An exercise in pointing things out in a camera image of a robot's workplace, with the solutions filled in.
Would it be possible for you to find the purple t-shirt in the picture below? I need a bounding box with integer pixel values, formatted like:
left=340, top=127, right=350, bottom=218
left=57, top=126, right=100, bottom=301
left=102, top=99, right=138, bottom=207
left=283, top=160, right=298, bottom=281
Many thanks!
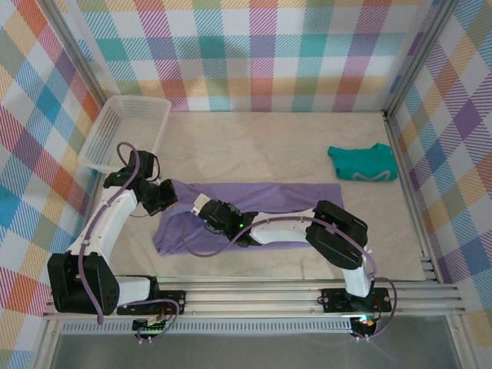
left=152, top=181, right=345, bottom=257

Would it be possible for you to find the folded teal t-shirt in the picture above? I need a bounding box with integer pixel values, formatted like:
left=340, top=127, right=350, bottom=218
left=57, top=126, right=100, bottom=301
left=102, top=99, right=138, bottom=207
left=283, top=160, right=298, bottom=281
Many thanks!
left=327, top=142, right=398, bottom=181

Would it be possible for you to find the white perforated plastic basket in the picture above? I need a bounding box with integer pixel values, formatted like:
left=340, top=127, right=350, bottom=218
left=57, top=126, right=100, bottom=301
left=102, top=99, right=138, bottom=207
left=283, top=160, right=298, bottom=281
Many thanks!
left=79, top=95, right=172, bottom=172

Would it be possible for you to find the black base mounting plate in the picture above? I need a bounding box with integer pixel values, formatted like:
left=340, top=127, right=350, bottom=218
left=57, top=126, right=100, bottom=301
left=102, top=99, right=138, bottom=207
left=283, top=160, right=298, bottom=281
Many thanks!
left=117, top=290, right=188, bottom=317
left=321, top=287, right=393, bottom=313

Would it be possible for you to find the small controller circuit board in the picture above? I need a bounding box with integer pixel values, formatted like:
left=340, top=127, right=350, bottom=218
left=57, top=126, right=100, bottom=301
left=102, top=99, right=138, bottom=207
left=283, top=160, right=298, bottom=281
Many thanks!
left=132, top=317, right=170, bottom=339
left=351, top=315, right=380, bottom=335

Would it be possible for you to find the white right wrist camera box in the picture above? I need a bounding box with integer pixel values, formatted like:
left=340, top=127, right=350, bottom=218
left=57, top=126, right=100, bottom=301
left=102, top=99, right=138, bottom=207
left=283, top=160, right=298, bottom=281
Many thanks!
left=191, top=194, right=211, bottom=216

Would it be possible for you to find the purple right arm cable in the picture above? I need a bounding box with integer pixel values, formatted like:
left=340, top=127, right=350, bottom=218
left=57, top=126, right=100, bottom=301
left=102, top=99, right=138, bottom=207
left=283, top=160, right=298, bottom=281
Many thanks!
left=179, top=214, right=399, bottom=342

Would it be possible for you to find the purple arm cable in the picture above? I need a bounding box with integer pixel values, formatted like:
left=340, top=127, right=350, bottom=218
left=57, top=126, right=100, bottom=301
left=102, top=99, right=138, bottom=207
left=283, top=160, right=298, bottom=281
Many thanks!
left=76, top=141, right=181, bottom=343
left=179, top=214, right=399, bottom=342

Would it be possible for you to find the aluminium side rail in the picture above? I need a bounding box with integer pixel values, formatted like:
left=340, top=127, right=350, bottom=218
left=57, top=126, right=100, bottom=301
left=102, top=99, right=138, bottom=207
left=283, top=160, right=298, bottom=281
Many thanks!
left=382, top=111, right=443, bottom=284
left=67, top=168, right=104, bottom=257

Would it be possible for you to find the long aluminium base rail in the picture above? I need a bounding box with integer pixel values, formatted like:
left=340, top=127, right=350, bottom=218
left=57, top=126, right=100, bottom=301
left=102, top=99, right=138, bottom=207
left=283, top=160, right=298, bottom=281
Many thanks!
left=42, top=278, right=468, bottom=320

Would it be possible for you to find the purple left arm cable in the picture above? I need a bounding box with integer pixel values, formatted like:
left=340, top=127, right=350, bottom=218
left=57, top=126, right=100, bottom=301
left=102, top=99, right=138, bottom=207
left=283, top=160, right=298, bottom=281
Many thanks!
left=76, top=141, right=181, bottom=343

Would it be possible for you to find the grey slotted cable duct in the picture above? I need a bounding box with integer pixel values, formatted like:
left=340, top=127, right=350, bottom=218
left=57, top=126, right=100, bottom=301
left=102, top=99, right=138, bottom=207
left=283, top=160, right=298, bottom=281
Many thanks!
left=61, top=321, right=354, bottom=334

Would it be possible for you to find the aluminium frame post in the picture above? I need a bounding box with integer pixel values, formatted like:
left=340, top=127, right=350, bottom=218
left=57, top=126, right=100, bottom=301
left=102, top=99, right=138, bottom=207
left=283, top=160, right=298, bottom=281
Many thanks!
left=386, top=0, right=460, bottom=115
left=38, top=0, right=107, bottom=112

